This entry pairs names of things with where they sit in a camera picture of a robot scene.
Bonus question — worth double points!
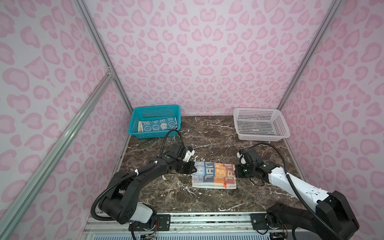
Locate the grey patterned towel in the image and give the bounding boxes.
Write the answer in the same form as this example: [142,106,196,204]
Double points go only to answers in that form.
[192,162,237,190]

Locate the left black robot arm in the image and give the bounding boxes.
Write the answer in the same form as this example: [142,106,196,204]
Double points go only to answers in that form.
[91,144,197,229]

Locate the teal bunny towel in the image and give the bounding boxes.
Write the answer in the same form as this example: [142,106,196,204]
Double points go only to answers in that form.
[141,118,178,132]

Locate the orange bunny towel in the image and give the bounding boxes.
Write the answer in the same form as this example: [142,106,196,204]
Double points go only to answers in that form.
[138,121,143,133]

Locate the right corner aluminium post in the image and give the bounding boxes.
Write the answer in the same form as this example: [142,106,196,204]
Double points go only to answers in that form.
[277,0,345,112]

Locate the black corrugated cable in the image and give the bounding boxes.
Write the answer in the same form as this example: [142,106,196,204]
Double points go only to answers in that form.
[90,128,185,222]
[242,142,344,240]

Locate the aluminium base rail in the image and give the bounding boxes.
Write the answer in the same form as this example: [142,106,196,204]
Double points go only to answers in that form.
[80,211,346,240]

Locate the right black corrugated cable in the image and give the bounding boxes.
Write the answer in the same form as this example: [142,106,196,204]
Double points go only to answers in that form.
[242,142,344,240]

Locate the diagonal aluminium frame bar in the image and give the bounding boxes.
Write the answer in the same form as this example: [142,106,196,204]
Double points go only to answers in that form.
[1,73,115,240]

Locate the teal plastic basket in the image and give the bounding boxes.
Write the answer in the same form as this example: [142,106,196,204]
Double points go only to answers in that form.
[128,105,182,139]

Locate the left corner aluminium post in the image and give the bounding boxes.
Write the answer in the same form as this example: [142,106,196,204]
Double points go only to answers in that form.
[74,0,133,114]

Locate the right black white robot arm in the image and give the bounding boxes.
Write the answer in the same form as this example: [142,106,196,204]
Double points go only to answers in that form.
[235,149,360,240]

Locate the white plastic basket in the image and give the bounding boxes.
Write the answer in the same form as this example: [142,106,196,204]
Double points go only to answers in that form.
[234,108,291,142]

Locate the corner aluminium post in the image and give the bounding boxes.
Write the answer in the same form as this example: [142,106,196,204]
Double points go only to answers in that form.
[74,0,133,114]
[277,0,345,112]

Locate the left black corrugated cable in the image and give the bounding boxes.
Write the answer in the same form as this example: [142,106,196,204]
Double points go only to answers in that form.
[90,128,185,222]

